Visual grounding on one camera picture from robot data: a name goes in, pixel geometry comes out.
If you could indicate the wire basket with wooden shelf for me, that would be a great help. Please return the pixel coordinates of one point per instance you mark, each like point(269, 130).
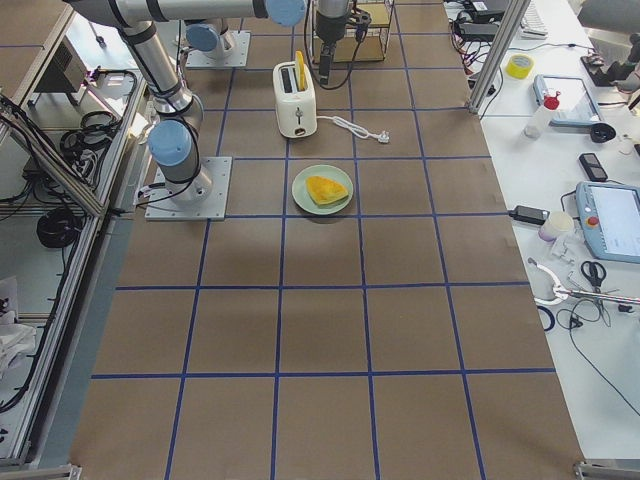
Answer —
point(374, 43)

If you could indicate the black power adapter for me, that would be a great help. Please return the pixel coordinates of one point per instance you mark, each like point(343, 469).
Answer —
point(529, 215)

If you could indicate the triangular golden pastry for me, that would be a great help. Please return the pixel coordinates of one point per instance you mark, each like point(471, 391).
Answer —
point(325, 191)

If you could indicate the teach pendant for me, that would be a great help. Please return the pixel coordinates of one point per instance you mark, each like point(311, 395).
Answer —
point(577, 107)
point(609, 218)

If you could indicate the clear squeeze bottle red cap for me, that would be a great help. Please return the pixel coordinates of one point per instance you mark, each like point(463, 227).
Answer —
point(542, 117)

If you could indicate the aluminium frame post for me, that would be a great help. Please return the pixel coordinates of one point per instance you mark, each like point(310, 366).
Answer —
point(509, 26)

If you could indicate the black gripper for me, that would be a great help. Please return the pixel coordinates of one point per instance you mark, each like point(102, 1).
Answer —
point(330, 29)

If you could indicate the green plate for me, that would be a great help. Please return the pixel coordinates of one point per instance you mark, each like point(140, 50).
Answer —
point(303, 199)

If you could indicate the yellow tape roll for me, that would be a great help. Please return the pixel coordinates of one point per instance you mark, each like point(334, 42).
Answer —
point(519, 66)

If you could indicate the yellow bread slice in toaster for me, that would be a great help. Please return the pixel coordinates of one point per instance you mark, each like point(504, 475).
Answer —
point(300, 68)

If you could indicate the white plastic cup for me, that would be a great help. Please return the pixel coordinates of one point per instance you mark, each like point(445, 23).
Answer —
point(557, 223)

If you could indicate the teach pendant near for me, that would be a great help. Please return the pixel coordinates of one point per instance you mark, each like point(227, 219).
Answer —
point(609, 218)

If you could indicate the white toaster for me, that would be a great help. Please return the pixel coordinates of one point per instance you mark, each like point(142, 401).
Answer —
point(295, 109)

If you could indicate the teach pendant far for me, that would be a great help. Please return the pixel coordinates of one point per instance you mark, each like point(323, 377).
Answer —
point(577, 107)

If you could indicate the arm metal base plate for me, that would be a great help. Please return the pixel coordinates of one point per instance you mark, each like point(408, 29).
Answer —
point(205, 198)
point(238, 58)

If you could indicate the black scissors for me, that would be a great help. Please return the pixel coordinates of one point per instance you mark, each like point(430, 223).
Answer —
point(595, 273)

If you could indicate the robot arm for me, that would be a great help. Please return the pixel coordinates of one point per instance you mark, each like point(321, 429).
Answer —
point(174, 141)
point(211, 37)

